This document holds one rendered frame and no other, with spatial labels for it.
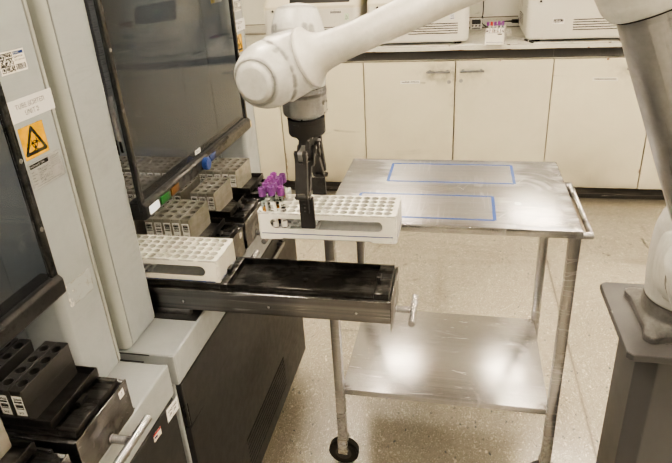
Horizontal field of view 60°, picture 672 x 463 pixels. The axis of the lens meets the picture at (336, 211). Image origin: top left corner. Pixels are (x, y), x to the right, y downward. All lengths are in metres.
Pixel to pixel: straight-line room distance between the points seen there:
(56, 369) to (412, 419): 1.29
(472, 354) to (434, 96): 1.86
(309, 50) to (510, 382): 1.16
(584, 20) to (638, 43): 2.46
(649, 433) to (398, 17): 0.98
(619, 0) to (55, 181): 0.84
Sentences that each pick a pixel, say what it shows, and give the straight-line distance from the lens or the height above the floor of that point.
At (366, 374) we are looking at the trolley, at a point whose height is 0.28.
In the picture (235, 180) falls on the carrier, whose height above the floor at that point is 0.86.
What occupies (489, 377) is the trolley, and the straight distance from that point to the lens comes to 1.77.
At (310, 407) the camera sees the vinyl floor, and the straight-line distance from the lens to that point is 2.08.
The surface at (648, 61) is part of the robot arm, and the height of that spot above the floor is 1.26.
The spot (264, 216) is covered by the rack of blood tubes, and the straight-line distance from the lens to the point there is 1.23.
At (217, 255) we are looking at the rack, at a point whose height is 0.86.
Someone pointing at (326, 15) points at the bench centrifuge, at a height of 1.07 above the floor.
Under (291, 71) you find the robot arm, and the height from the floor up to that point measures 1.25.
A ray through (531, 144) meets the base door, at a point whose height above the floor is 0.34.
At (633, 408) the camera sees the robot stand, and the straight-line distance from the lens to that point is 1.41.
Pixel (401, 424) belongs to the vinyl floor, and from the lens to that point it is 2.01.
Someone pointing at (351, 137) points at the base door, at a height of 0.37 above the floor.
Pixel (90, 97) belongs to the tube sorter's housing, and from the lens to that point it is 1.07.
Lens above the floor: 1.43
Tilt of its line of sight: 25 degrees down
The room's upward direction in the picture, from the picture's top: 3 degrees counter-clockwise
